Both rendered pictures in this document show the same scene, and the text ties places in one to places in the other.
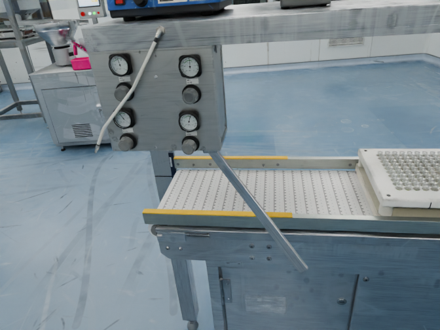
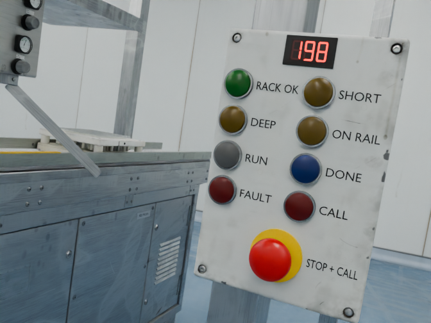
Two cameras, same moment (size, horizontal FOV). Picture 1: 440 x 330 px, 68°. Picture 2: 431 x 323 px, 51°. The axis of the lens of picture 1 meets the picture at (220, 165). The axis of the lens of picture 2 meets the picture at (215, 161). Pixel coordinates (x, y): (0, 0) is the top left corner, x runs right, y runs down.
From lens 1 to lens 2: 0.94 m
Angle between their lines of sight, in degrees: 77
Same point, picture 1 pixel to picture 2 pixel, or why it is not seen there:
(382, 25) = (117, 16)
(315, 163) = (8, 142)
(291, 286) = (36, 248)
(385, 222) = (106, 154)
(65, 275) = not seen: outside the picture
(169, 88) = (13, 12)
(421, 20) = (127, 20)
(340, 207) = not seen: hidden behind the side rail
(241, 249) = (20, 194)
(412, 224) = (117, 154)
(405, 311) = (102, 250)
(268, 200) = not seen: hidden behind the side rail
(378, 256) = (101, 186)
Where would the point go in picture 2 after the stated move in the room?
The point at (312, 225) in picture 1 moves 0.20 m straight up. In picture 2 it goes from (72, 159) to (81, 84)
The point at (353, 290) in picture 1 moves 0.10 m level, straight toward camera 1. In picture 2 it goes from (74, 240) to (93, 250)
